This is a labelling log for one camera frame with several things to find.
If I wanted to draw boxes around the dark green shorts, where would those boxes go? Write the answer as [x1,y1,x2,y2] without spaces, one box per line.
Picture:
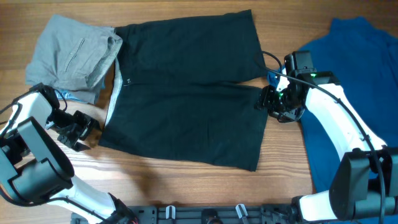
[99,10,267,171]

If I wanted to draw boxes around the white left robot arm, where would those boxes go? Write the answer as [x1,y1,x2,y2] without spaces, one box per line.
[1,83,139,223]

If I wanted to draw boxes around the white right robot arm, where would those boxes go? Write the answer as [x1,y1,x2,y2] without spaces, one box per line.
[254,71,397,223]

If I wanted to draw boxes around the folded light blue jeans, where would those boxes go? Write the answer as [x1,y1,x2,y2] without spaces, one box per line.
[56,81,105,105]

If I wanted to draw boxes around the folded grey shorts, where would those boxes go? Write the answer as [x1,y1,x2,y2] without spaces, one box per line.
[25,14,123,91]

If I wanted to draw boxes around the blue polo shirt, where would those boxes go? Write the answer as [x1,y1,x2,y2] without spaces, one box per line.
[300,17,397,192]

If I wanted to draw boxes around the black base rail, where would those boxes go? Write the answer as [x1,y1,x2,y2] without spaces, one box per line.
[70,203,295,224]

